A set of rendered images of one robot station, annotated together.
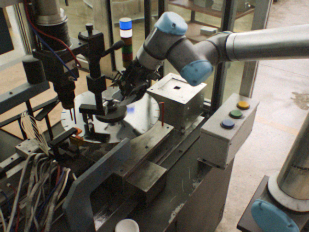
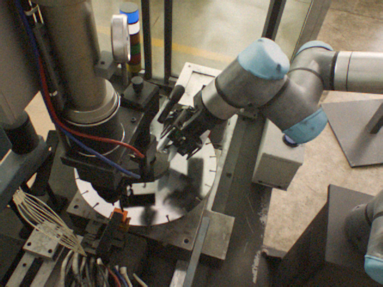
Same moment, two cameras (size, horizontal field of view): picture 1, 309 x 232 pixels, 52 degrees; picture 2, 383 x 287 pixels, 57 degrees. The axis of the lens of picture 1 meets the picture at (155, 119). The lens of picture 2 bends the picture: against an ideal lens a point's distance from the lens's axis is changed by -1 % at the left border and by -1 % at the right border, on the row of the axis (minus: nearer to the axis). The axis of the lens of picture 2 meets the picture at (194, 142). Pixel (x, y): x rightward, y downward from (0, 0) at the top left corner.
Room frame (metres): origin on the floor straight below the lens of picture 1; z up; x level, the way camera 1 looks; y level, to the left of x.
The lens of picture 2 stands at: (0.40, 0.24, 1.65)
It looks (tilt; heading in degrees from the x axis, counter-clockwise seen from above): 53 degrees down; 337
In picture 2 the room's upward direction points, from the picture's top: 6 degrees clockwise
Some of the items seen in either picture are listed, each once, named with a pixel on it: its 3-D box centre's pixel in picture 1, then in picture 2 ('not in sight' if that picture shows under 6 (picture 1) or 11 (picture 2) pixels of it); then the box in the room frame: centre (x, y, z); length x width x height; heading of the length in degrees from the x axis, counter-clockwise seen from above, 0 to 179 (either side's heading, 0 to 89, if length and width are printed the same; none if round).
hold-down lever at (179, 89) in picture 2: (107, 47); (161, 100); (0.81, 0.13, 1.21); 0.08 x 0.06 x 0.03; 145
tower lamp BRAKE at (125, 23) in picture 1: (125, 23); (128, 12); (1.17, 0.11, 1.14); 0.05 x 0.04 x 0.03; 55
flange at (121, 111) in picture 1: (110, 108); (146, 156); (0.87, 0.15, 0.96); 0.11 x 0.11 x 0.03
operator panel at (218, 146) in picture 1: (229, 130); (282, 136); (0.93, -0.28, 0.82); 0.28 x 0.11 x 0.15; 145
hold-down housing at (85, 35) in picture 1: (93, 60); (140, 123); (0.79, 0.17, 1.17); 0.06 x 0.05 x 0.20; 136
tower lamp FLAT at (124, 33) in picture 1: (126, 31); (130, 24); (1.17, 0.11, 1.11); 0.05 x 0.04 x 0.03; 55
